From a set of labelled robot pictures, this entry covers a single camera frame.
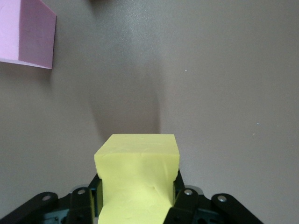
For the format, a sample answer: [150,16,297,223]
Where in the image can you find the brown table mat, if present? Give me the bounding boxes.
[0,0,299,224]

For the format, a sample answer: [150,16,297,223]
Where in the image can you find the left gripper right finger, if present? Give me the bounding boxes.
[163,171,264,224]

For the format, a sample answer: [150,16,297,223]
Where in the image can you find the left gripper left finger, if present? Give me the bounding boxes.
[0,173,104,224]

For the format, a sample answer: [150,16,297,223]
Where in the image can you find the yellow foam cube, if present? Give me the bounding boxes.
[93,133,182,224]

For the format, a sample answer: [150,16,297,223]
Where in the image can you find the pink foam cube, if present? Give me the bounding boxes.
[0,0,57,70]

